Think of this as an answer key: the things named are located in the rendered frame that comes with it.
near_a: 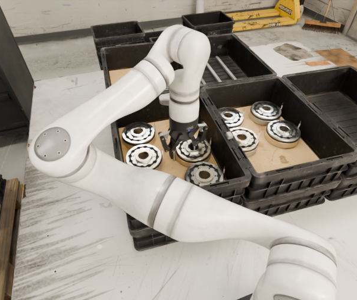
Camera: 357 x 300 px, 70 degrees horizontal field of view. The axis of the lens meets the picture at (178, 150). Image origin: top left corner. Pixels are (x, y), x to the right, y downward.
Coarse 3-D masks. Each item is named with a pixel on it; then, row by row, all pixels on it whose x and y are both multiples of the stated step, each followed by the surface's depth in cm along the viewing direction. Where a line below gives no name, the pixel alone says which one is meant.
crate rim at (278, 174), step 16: (256, 80) 88; (208, 96) 81; (224, 128) 71; (352, 144) 66; (320, 160) 62; (336, 160) 62; (352, 160) 64; (256, 176) 59; (272, 176) 59; (288, 176) 61
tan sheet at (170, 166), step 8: (168, 120) 89; (120, 128) 86; (160, 128) 86; (168, 128) 86; (120, 136) 83; (168, 136) 83; (160, 144) 80; (168, 152) 78; (168, 160) 76; (176, 160) 76; (168, 168) 73; (176, 168) 73; (184, 168) 73; (176, 176) 71
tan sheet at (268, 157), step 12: (240, 108) 94; (264, 132) 84; (264, 144) 80; (300, 144) 80; (252, 156) 77; (264, 156) 77; (276, 156) 77; (288, 156) 77; (300, 156) 77; (312, 156) 77; (264, 168) 73; (276, 168) 73
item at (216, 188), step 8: (200, 96) 81; (208, 104) 78; (208, 112) 76; (216, 120) 73; (112, 128) 71; (112, 136) 68; (224, 136) 68; (232, 144) 66; (232, 152) 64; (120, 160) 62; (240, 160) 62; (240, 168) 61; (248, 176) 59; (216, 184) 57; (224, 184) 57; (232, 184) 57; (240, 184) 58; (248, 184) 59; (216, 192) 58
